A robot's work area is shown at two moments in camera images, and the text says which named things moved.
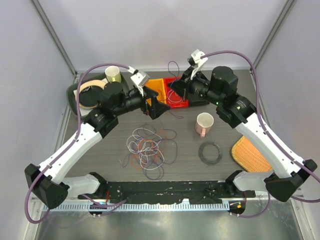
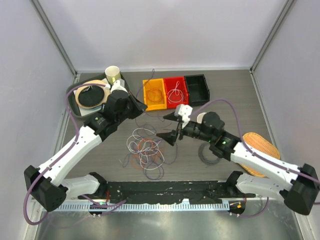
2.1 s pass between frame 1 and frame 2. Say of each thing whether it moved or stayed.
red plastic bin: stayed
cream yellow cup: stayed
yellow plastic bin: stayed
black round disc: stayed
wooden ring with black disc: stayed
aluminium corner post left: stayed
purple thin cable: moved
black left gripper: moved
